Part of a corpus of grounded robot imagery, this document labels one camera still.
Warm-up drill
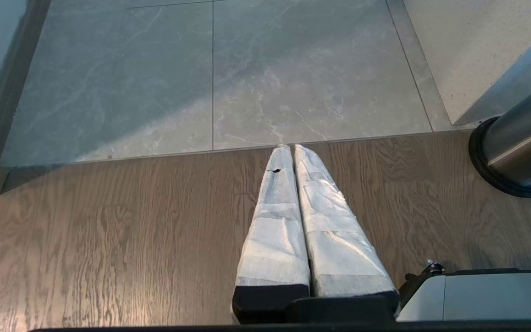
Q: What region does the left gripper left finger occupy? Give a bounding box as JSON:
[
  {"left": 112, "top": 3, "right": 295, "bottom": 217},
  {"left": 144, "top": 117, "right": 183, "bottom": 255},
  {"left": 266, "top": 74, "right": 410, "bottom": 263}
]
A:
[{"left": 231, "top": 144, "right": 311, "bottom": 325}]

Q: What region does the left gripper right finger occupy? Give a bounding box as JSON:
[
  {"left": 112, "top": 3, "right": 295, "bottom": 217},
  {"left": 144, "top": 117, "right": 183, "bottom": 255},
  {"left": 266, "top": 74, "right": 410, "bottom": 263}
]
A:
[{"left": 294, "top": 144, "right": 401, "bottom": 319}]

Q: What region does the steel trash bin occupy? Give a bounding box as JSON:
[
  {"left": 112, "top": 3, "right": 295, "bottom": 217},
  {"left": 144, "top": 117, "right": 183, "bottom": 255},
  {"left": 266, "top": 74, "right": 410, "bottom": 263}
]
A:
[{"left": 468, "top": 71, "right": 531, "bottom": 199}]

